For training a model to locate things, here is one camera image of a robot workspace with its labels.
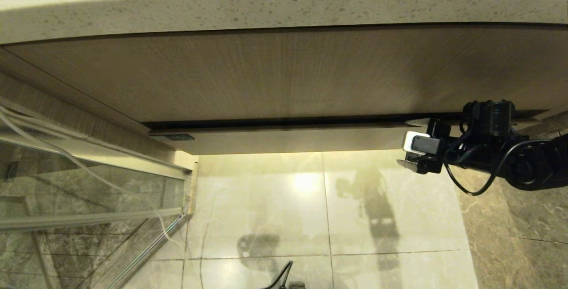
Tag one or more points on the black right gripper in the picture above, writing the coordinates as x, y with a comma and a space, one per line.
430, 164

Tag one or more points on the light wooden vanity drawer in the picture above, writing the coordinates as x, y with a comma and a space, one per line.
310, 140

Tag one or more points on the light wooden vanity cabinet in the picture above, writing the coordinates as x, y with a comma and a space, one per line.
284, 76

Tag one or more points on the aluminium glass door bar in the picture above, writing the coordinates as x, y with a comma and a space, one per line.
88, 219

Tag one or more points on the clear glass shower panel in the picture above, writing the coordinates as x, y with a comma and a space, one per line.
66, 195

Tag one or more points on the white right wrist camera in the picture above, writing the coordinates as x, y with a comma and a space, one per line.
410, 143

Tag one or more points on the chrome floor rail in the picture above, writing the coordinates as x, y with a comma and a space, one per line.
151, 249

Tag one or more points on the aluminium shower track rail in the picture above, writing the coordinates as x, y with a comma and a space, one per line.
111, 159

